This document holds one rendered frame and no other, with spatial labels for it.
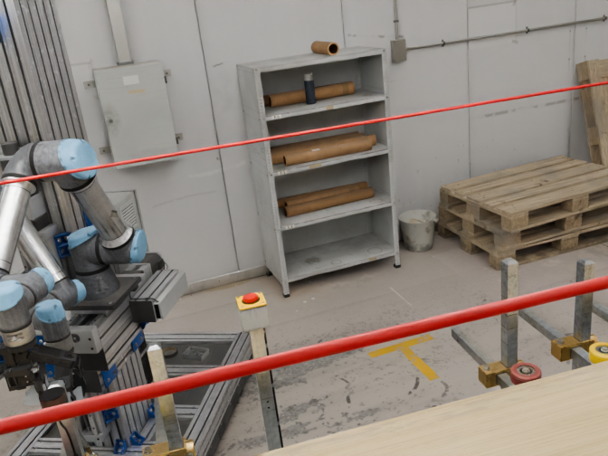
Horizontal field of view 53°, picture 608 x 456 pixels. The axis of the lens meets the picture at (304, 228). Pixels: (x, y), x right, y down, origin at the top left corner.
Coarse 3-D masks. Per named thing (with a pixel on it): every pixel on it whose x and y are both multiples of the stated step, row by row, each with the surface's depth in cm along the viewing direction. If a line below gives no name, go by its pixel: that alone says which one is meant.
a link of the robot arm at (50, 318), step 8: (40, 304) 179; (48, 304) 178; (56, 304) 178; (40, 312) 176; (48, 312) 176; (56, 312) 177; (64, 312) 181; (32, 320) 180; (40, 320) 177; (48, 320) 177; (56, 320) 178; (64, 320) 180; (40, 328) 179; (48, 328) 178; (56, 328) 178; (64, 328) 180; (48, 336) 178; (56, 336) 179; (64, 336) 180
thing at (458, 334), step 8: (456, 328) 209; (456, 336) 207; (464, 336) 205; (464, 344) 202; (472, 344) 200; (472, 352) 197; (480, 352) 195; (480, 360) 192; (488, 360) 190; (504, 376) 182; (504, 384) 180; (512, 384) 178
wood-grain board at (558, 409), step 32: (544, 384) 164; (576, 384) 162; (416, 416) 157; (448, 416) 156; (480, 416) 154; (512, 416) 153; (544, 416) 152; (576, 416) 150; (288, 448) 151; (320, 448) 150; (352, 448) 149; (384, 448) 148; (416, 448) 146; (448, 448) 145; (480, 448) 144; (512, 448) 143; (544, 448) 142; (576, 448) 141
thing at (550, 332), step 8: (520, 312) 212; (528, 312) 209; (528, 320) 208; (536, 320) 204; (544, 320) 203; (536, 328) 204; (544, 328) 200; (552, 328) 198; (552, 336) 196; (560, 336) 194; (576, 352) 185; (584, 352) 184; (576, 360) 186; (584, 360) 182
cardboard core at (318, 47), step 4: (312, 44) 414; (316, 44) 408; (320, 44) 401; (324, 44) 396; (328, 44) 389; (332, 44) 397; (336, 44) 391; (312, 48) 414; (316, 48) 408; (320, 48) 400; (324, 48) 395; (328, 48) 406; (332, 48) 400; (336, 48) 395; (316, 52) 415; (320, 52) 405; (324, 52) 399; (328, 52) 391; (332, 52) 397; (336, 52) 393
